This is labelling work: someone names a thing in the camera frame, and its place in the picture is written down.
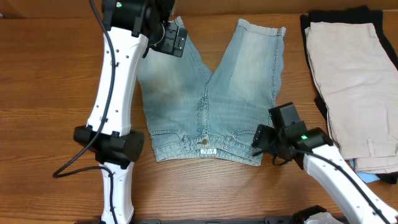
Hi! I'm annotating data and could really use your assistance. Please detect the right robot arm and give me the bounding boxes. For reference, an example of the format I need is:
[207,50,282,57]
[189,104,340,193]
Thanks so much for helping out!
[252,103,397,223]

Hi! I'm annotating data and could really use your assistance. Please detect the light blue denim shorts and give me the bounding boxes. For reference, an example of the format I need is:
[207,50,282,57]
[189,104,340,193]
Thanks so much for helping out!
[137,19,285,166]

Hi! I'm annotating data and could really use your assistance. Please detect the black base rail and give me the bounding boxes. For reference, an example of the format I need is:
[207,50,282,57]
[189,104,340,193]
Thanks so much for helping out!
[74,215,351,224]

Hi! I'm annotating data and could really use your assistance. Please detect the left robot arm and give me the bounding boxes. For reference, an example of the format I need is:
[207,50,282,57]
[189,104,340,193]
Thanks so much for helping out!
[73,0,187,224]

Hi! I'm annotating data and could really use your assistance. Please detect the light blue cloth scrap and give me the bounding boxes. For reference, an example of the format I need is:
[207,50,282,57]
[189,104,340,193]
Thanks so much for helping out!
[355,170,380,184]

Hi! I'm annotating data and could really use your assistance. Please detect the pale pink folded shorts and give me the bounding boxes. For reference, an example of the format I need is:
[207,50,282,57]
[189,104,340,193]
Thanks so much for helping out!
[306,22,397,174]

